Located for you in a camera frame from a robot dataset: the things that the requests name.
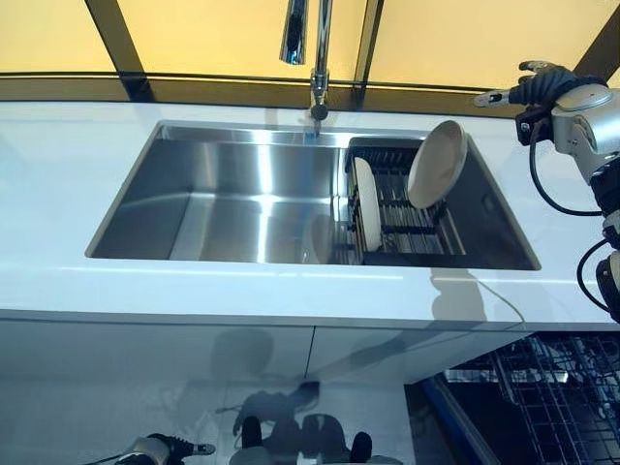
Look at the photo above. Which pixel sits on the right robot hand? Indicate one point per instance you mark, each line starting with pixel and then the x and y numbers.
pixel 542 84

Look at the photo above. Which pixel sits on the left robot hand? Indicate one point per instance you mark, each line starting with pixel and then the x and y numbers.
pixel 164 445

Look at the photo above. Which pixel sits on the large cream plate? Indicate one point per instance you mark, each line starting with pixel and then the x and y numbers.
pixel 436 164

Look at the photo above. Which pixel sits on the small cream plate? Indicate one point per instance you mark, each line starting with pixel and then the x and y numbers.
pixel 368 203

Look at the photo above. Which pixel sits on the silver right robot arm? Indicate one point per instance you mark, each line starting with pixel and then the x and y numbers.
pixel 576 131

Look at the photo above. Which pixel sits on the left robot leg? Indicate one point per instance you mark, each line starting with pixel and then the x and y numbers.
pixel 251 433

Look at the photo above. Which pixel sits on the robot leg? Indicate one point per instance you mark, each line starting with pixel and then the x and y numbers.
pixel 251 433
pixel 361 448

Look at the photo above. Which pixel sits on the right robot leg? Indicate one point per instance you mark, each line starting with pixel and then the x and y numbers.
pixel 361 448

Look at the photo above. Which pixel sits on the black dish drying rack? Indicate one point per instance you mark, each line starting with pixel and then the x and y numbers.
pixel 412 232

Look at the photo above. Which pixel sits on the chrome gooseneck kitchen faucet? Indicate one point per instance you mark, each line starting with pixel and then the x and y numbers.
pixel 322 58

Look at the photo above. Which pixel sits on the stainless steel sink basin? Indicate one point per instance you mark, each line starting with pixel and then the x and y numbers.
pixel 232 194

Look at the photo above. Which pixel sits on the dark window frame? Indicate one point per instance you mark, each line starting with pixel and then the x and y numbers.
pixel 120 48

